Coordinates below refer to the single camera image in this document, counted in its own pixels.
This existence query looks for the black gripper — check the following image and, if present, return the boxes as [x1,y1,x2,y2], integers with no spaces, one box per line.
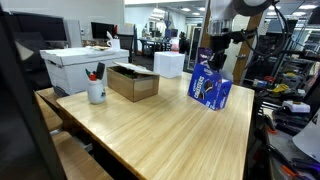
[209,33,233,72]

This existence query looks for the blue cookie box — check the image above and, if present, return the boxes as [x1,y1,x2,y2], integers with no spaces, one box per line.
[187,63,233,112]

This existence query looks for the white cube drawer box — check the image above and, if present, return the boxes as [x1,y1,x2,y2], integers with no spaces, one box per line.
[153,50,186,80]

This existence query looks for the brown cardboard box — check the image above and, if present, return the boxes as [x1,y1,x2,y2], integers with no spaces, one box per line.
[106,60,161,103]

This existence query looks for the white file storage box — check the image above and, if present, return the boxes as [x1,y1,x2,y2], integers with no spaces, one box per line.
[39,46,130,98]

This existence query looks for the purple mini eggs bag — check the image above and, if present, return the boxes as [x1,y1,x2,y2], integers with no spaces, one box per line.
[197,46,214,69]

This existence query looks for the yellow tool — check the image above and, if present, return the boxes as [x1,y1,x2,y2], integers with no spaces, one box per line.
[270,83,292,95]

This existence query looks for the white electronic device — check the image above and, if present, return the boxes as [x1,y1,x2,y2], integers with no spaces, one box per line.
[281,99,312,114]

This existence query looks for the white cup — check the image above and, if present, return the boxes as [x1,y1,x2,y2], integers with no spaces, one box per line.
[105,30,122,51]

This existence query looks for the white cone shade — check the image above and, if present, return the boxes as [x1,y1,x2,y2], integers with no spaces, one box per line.
[291,108,320,164]

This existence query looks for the white jar with markers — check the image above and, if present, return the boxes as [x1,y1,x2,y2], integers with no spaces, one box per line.
[84,61,108,106]

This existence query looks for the wooden bench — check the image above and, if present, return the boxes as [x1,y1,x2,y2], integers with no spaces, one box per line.
[34,87,73,133]
[51,130,114,180]

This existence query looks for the large black computer monitor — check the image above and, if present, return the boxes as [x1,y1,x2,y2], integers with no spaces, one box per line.
[11,11,68,43]

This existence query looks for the wooden post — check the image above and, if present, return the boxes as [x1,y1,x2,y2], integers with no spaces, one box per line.
[232,12,265,86]
[199,0,213,49]

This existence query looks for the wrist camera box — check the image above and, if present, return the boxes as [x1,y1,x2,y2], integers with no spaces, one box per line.
[230,29,256,44]

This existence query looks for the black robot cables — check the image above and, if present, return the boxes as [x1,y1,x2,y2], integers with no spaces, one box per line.
[239,3,294,59]

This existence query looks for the black foreground frame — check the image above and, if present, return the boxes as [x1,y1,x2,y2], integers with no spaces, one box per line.
[0,4,68,180]

